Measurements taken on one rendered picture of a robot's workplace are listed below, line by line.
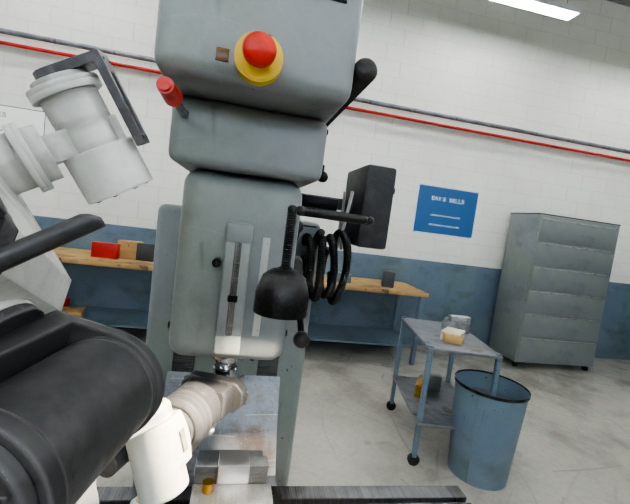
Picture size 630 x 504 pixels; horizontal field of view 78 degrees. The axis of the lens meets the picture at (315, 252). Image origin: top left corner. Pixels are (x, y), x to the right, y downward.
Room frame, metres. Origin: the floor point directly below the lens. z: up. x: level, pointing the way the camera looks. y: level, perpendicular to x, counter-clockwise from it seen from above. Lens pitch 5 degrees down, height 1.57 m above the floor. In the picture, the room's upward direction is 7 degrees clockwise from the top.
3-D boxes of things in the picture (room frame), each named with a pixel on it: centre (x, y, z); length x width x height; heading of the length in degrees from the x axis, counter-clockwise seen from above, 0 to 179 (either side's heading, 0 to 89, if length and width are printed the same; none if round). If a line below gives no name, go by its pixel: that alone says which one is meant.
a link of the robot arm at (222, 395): (0.64, 0.16, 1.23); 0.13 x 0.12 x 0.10; 80
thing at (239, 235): (0.62, 0.12, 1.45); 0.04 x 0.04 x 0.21; 11
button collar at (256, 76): (0.50, 0.10, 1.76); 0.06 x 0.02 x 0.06; 101
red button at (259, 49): (0.48, 0.10, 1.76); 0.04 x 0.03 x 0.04; 101
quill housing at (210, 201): (0.73, 0.14, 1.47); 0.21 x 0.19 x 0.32; 101
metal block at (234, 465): (0.73, 0.11, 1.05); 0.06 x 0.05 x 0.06; 102
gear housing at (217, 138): (0.77, 0.15, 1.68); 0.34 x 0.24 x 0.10; 11
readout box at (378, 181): (1.08, -0.13, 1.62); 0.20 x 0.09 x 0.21; 11
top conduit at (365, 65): (0.79, 0.01, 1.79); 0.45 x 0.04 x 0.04; 11
